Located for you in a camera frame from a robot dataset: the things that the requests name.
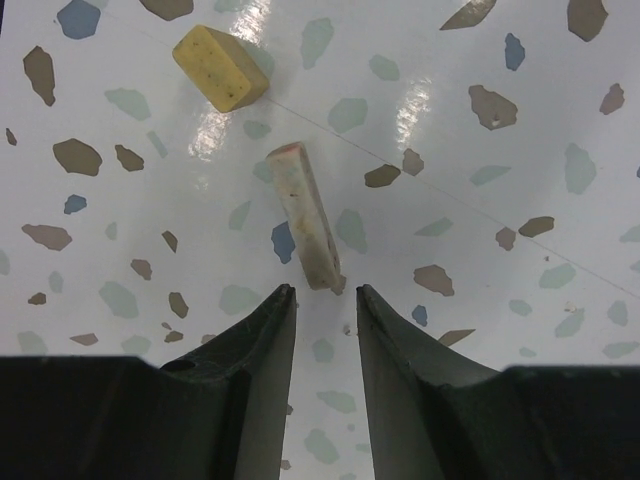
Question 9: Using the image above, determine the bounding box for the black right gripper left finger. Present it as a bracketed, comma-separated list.
[1, 285, 296, 479]

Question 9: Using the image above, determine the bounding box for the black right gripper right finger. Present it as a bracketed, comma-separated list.
[356, 285, 639, 479]

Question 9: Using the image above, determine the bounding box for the small cork stopper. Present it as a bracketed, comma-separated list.
[172, 25, 270, 113]

